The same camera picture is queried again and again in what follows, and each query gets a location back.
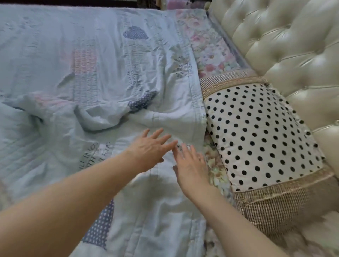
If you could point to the person's left hand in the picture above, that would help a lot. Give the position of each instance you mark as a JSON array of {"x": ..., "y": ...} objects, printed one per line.
[{"x": 148, "y": 153}]

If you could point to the light blue quilt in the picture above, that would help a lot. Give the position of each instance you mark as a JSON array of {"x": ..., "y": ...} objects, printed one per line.
[{"x": 79, "y": 79}]

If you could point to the person's left forearm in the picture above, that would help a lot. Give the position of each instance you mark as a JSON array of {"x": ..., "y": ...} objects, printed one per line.
[{"x": 66, "y": 206}]

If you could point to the person's right hand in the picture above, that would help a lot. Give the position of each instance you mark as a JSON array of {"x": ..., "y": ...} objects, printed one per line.
[{"x": 193, "y": 174}]

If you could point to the cream tufted headboard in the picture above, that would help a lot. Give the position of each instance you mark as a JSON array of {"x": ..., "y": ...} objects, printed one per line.
[{"x": 291, "y": 39}]

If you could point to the bed with floral sheet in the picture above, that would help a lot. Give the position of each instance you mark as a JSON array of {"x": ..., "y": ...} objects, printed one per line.
[{"x": 209, "y": 53}]

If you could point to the polka dot pillow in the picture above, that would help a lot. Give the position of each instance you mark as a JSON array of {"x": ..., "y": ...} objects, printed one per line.
[{"x": 259, "y": 132}]

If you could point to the person's right forearm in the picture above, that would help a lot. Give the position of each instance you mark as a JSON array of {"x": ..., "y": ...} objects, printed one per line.
[{"x": 233, "y": 233}]

